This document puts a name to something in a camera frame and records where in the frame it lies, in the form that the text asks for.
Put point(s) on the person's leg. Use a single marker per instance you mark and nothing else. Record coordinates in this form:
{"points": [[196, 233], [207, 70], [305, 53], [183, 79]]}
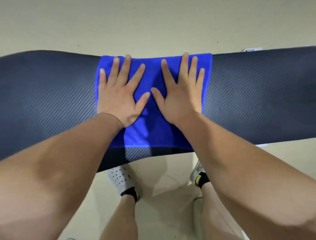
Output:
{"points": [[217, 217], [121, 220]]}

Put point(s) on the person's left forearm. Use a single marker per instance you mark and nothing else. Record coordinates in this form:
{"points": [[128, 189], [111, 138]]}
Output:
{"points": [[49, 178]]}

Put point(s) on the person's left leg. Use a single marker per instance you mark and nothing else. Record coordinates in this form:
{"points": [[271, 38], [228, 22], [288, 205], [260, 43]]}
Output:
{"points": [[121, 220]]}

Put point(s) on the person's left hand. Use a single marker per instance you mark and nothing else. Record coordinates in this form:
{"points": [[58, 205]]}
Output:
{"points": [[117, 101]]}

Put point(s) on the white plastic stool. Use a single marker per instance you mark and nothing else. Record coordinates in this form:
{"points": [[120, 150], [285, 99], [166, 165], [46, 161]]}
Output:
{"points": [[198, 217]]}

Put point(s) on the person's right forearm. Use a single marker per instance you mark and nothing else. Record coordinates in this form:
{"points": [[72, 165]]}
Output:
{"points": [[259, 183]]}

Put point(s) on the grey right clog shoe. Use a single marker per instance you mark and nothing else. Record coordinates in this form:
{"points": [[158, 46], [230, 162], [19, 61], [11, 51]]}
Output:
{"points": [[197, 170]]}

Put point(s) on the black sock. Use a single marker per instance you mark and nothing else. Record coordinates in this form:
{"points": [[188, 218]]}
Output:
{"points": [[203, 180], [130, 192]]}

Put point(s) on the black padded bench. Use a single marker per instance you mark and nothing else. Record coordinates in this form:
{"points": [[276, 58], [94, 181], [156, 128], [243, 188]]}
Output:
{"points": [[259, 94]]}

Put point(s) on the person's right leg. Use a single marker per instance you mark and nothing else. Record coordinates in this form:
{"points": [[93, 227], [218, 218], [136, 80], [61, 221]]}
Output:
{"points": [[217, 217]]}

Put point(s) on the black right sock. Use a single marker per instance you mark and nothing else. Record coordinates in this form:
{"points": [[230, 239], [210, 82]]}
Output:
{"points": [[203, 180]]}

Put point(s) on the grey clog shoe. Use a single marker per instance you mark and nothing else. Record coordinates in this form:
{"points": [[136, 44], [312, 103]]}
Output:
{"points": [[197, 170], [119, 176]]}

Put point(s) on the grey left clog shoe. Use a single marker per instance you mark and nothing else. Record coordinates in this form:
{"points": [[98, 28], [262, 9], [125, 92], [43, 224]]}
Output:
{"points": [[119, 176]]}

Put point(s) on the blue microfiber cloth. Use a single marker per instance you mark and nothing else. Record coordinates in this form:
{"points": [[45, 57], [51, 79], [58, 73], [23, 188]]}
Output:
{"points": [[153, 74]]}

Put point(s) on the white bench frame foot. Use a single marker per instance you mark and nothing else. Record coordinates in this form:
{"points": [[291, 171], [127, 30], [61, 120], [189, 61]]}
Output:
{"points": [[251, 50]]}

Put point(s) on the black left sock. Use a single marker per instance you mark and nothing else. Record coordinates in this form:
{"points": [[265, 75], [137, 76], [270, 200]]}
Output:
{"points": [[130, 192]]}

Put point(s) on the person's right hand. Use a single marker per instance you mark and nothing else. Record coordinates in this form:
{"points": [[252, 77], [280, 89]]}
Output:
{"points": [[182, 101]]}

